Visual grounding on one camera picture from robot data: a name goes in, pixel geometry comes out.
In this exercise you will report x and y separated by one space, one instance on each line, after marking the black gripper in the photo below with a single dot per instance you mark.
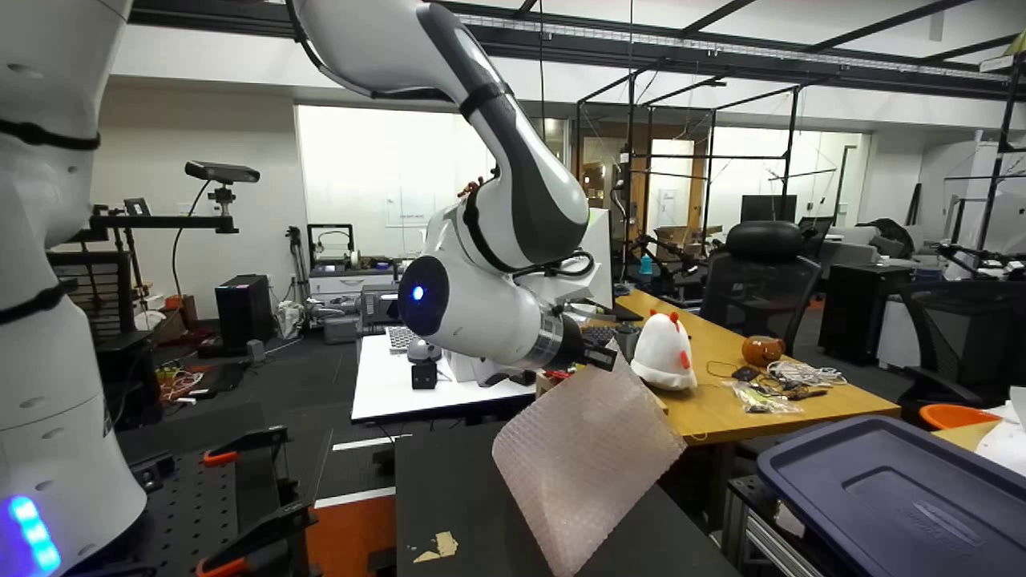
584 343

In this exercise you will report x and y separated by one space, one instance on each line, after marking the pink bubble plastic sheet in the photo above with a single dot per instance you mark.
582 460

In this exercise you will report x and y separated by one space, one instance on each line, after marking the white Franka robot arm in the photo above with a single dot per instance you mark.
513 213

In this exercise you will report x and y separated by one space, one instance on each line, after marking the white plastic bag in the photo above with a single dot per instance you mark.
664 355

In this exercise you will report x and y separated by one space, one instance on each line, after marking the white equipment cabinet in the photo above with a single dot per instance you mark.
602 269

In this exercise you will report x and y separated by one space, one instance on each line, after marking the wooden desk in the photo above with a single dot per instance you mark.
738 411

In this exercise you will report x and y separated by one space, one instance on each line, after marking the orange ball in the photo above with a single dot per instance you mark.
764 351

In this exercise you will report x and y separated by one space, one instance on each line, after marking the black office chair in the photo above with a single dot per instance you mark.
762 278

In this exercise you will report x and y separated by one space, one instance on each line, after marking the black joystick controller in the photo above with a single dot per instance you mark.
423 369

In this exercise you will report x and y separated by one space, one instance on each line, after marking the clutter of small parts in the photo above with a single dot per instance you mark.
785 384

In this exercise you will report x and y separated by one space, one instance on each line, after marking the white table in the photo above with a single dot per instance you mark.
380 389

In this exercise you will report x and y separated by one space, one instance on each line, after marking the grey machine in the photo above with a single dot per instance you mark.
375 307

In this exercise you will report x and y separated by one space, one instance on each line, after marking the black bin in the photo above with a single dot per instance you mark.
859 309

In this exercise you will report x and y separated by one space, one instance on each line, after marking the dark blue bin lid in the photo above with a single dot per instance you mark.
899 503

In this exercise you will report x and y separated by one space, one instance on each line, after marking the orange bowl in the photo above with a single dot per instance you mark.
955 415

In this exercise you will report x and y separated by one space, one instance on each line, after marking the black computer tower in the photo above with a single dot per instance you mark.
243 309

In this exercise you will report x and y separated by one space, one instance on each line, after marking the black camera on stand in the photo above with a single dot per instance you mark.
221 171

